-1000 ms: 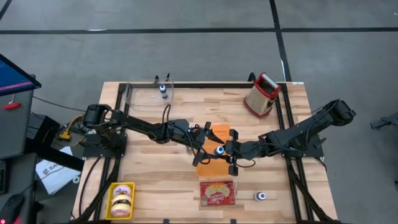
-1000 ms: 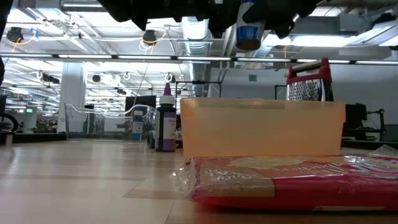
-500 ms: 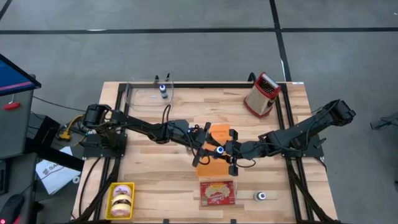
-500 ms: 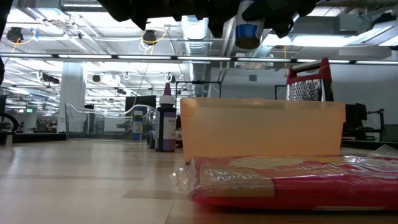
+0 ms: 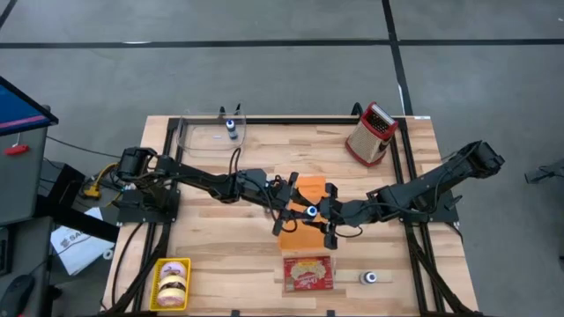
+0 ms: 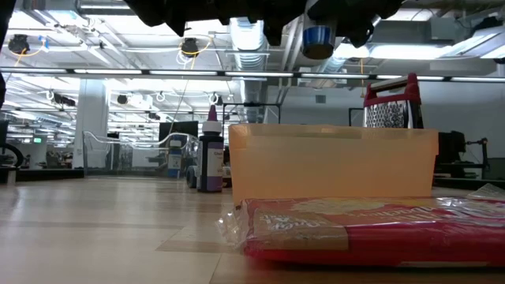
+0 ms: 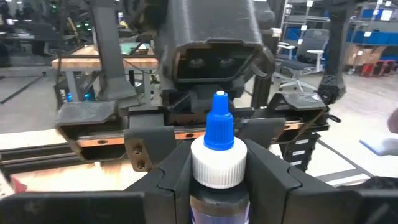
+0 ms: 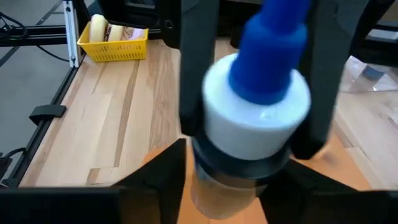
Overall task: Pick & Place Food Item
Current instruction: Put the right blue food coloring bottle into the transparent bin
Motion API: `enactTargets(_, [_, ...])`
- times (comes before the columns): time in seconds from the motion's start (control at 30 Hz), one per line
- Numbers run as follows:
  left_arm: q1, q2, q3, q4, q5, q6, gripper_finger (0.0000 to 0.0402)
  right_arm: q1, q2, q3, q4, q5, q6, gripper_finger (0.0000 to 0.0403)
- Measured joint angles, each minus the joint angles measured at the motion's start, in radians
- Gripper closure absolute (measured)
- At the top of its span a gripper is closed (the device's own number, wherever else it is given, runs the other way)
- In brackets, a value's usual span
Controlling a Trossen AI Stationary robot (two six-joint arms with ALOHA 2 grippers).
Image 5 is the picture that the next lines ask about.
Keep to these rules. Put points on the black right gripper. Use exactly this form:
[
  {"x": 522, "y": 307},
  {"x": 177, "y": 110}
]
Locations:
[{"x": 346, "y": 213}]

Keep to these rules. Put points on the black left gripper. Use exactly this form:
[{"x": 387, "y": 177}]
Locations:
[{"x": 277, "y": 193}]

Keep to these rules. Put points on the blue cap dropper bottle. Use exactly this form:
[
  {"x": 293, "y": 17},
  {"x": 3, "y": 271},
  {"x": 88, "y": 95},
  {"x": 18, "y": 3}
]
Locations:
[
  {"x": 368, "y": 277},
  {"x": 232, "y": 132},
  {"x": 312, "y": 211}
]

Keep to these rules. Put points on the red snack cake package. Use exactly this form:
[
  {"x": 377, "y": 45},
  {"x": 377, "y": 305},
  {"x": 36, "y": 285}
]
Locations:
[{"x": 308, "y": 275}]

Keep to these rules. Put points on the pink frosted donut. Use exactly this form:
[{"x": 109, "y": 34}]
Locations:
[{"x": 167, "y": 266}]

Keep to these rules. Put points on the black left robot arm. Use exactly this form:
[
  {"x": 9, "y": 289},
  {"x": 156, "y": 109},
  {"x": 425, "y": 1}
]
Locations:
[{"x": 194, "y": 176}]

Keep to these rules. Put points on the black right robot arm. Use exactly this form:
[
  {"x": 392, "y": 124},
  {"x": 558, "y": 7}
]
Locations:
[{"x": 423, "y": 189}]

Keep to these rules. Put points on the orange translucent plastic bin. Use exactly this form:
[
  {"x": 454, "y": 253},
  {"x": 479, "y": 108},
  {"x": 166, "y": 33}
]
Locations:
[{"x": 304, "y": 240}]

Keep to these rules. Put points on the red metal box grater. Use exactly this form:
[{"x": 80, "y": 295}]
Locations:
[{"x": 365, "y": 143}]

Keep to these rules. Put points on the clear plastic container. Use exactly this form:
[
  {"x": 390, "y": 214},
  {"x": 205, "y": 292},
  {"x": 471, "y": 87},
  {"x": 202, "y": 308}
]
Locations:
[{"x": 198, "y": 141}]

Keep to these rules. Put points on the chocolate drizzled donut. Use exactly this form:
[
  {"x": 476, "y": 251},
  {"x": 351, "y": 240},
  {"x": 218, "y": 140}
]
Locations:
[{"x": 172, "y": 282}]

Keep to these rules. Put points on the yellow plastic basket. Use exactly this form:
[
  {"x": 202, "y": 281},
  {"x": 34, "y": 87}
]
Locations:
[{"x": 153, "y": 290}]

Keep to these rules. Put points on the white printed paper sheet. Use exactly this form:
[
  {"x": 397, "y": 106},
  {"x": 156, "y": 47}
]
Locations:
[{"x": 75, "y": 246}]

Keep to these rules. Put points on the black equipment box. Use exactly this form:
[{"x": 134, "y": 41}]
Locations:
[{"x": 61, "y": 180}]

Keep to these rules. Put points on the grey cabinet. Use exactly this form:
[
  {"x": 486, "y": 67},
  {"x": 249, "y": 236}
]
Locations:
[{"x": 22, "y": 185}]

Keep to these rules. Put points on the black computer mouse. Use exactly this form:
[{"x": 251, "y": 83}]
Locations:
[{"x": 15, "y": 295}]

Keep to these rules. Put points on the blue screen monitor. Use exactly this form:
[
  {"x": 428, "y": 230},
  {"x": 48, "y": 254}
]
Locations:
[{"x": 17, "y": 110}]

